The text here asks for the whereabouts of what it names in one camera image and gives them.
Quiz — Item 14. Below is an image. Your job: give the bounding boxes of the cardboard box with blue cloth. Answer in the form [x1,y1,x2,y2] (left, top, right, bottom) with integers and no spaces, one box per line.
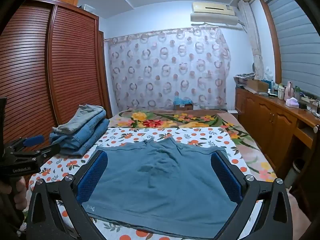
[173,96,194,111]

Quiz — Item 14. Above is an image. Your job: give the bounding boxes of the white storage box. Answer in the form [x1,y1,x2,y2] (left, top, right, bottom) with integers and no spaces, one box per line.
[78,4,97,13]

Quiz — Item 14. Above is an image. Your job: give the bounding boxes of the orange print bed sheet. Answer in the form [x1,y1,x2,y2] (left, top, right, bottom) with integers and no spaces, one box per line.
[24,127,253,240]

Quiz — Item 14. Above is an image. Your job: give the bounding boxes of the brown slatted wardrobe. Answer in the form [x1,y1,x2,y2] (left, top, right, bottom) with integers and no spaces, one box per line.
[0,0,112,153]

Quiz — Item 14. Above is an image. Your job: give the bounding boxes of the person's left hand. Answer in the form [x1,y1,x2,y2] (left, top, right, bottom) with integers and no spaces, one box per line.
[0,176,28,208]

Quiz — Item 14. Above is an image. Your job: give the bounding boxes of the folded blue jeans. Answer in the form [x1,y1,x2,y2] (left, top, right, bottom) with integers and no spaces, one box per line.
[59,120,111,159]
[49,110,110,153]

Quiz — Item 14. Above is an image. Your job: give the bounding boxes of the open cardboard box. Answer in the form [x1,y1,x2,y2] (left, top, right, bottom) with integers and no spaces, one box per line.
[246,79,270,93]

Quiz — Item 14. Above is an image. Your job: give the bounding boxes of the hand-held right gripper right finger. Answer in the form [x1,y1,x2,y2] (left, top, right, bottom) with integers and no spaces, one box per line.
[211,150,294,240]

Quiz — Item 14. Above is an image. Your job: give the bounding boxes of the white air conditioner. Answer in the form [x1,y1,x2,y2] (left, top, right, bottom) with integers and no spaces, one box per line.
[190,2,239,27]

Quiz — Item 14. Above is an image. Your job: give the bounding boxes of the pink vase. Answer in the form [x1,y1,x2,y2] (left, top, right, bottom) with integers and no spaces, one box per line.
[285,81,295,101]

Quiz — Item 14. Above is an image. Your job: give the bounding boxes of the beige window curtain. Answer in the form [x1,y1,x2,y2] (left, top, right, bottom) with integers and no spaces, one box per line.
[237,0,265,79]

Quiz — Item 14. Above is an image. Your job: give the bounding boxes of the basket of papers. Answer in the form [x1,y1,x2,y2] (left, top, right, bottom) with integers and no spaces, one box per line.
[233,72,256,87]

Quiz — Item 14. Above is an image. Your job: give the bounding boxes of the folded grey pants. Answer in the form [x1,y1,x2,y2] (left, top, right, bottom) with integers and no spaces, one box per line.
[52,104,105,134]

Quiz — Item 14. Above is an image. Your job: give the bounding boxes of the pink tissue pack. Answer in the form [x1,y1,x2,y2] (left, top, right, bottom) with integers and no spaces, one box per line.
[285,97,300,109]

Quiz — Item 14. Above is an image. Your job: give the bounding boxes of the wooden sideboard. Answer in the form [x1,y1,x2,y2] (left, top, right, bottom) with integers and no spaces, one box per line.
[234,85,320,176]

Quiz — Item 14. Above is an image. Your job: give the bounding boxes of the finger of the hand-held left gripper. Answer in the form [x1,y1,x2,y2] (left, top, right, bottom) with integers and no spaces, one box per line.
[14,144,61,160]
[4,134,46,153]

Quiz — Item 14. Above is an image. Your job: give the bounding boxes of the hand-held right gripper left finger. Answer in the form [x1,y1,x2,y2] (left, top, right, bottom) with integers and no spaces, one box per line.
[26,150,108,240]

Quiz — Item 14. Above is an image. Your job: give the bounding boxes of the floral blanket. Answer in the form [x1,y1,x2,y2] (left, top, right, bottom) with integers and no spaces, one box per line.
[109,108,278,183]

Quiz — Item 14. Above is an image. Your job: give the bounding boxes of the grey window blind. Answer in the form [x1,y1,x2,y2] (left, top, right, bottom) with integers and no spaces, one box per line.
[264,0,320,101]

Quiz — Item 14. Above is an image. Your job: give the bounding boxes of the teal blue pants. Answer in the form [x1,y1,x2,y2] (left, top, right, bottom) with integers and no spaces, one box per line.
[82,137,239,239]

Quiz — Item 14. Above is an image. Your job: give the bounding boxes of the grey trash bin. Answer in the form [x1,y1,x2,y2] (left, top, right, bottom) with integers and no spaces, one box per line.
[284,158,306,189]

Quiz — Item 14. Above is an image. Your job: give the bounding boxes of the circle print curtain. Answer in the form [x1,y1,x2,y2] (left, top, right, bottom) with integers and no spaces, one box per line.
[104,27,231,112]

